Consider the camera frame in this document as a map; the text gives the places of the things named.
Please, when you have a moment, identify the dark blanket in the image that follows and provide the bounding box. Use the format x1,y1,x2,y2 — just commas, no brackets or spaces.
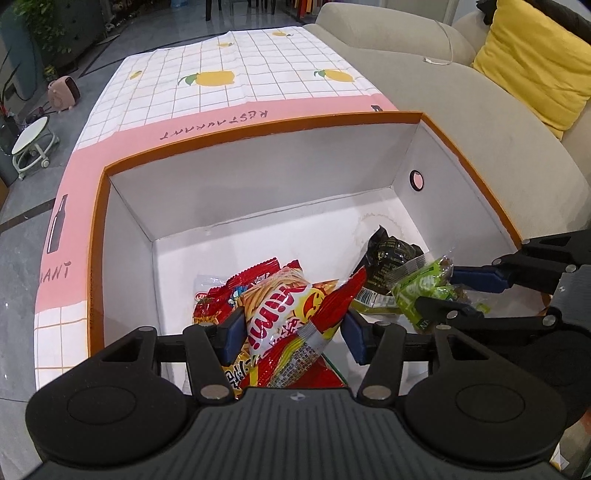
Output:
475,0,591,44

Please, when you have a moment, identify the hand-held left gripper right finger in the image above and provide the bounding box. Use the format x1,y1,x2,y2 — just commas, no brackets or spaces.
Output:
344,308,504,402

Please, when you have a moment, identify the red and yellow stick snack bag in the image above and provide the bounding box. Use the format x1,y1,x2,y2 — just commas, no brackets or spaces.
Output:
238,261,368,388

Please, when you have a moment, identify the light green snack packet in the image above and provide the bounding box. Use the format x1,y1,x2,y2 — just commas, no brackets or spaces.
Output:
385,256,490,333

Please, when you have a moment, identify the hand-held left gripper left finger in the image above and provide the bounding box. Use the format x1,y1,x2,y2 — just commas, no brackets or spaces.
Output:
97,307,245,402

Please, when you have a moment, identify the dark cabinet with plants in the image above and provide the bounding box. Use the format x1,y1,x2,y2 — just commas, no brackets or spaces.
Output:
0,0,109,70

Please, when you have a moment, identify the white cable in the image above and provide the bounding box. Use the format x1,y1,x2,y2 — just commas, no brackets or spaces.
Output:
422,18,456,66

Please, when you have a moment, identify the yellow cushion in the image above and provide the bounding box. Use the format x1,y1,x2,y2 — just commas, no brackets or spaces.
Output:
471,0,591,139

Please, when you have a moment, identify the pink space heater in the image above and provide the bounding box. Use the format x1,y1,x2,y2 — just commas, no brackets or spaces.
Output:
46,76,81,113

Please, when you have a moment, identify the red cartoon snack packet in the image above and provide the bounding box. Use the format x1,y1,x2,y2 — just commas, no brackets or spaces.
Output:
193,257,282,400

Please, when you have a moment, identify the black and green snack packet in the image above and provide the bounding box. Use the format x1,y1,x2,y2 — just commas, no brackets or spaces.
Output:
353,225,426,315

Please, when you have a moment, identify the white rolling stool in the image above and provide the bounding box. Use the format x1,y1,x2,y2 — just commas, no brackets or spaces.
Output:
10,115,61,181

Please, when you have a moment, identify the orange cardboard box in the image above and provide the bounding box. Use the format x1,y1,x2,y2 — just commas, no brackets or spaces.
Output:
87,110,536,402

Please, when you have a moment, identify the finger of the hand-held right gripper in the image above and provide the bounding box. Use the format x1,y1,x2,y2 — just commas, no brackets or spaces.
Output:
450,228,591,295
413,295,561,333

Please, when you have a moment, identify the beige sofa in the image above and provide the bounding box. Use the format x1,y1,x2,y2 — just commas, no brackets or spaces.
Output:
302,0,591,259

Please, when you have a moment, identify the checked lemon print tablecloth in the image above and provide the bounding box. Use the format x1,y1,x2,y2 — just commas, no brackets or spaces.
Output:
34,28,400,391

